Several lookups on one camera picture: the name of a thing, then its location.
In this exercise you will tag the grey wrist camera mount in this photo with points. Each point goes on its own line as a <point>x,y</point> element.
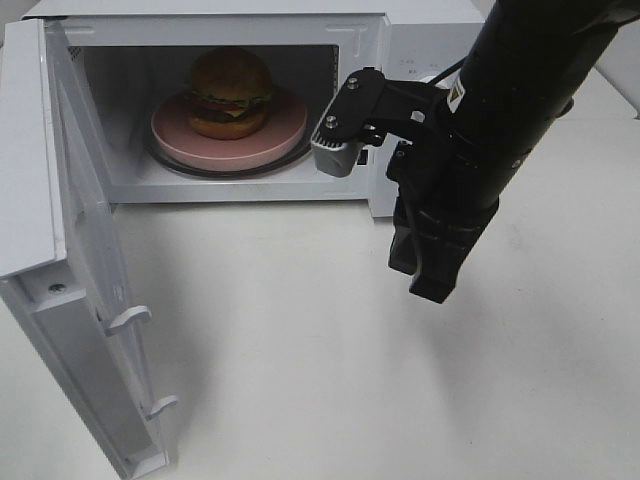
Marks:
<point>336,159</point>

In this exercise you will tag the white microwave door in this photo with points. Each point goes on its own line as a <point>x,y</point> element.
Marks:
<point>62,270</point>

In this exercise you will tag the white microwave oven body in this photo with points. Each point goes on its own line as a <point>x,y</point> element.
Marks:
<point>136,53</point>

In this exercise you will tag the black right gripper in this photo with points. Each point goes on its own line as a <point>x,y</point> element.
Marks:
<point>435,227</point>

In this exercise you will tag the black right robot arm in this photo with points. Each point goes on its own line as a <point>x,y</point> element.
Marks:
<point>458,148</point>

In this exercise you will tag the burger with lettuce and tomato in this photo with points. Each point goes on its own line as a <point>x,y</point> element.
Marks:
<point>228,95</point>

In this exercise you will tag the pink round plate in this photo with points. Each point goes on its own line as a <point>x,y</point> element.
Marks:
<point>283,131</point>

